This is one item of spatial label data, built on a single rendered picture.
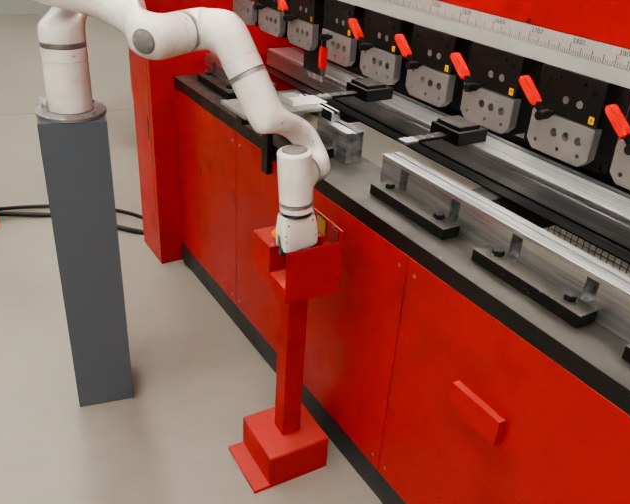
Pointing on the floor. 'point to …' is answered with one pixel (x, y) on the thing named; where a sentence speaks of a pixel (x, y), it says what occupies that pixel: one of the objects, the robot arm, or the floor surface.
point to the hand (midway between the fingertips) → (298, 263)
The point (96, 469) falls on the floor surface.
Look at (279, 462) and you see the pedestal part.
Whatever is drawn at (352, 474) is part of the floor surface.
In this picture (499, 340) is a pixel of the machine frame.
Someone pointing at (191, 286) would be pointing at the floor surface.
